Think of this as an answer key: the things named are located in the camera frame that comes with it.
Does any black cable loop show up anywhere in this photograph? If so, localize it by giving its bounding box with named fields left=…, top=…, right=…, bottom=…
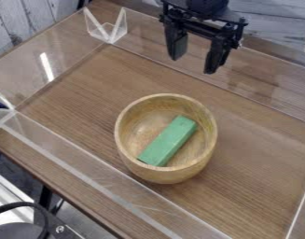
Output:
left=0, top=201, right=51, bottom=239

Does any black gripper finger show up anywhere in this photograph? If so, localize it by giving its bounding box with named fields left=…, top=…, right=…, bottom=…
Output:
left=164, top=19, right=188, bottom=61
left=204, top=36, right=231, bottom=75

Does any brown wooden bowl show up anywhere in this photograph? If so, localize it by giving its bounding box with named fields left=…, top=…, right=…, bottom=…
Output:
left=114, top=93, right=219, bottom=184

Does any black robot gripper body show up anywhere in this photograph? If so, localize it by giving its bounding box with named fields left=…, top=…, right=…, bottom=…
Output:
left=160, top=0, right=248, bottom=41

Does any clear acrylic tray enclosure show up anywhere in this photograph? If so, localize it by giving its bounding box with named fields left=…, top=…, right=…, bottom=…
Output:
left=0, top=2, right=305, bottom=239

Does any black metal base plate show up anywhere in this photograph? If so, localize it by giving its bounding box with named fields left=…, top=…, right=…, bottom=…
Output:
left=43, top=213, right=86, bottom=239

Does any black table leg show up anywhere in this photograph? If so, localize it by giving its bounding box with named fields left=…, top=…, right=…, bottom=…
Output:
left=39, top=186, right=52, bottom=209

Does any green rectangular block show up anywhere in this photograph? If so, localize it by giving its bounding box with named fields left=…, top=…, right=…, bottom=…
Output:
left=138, top=116, right=198, bottom=167

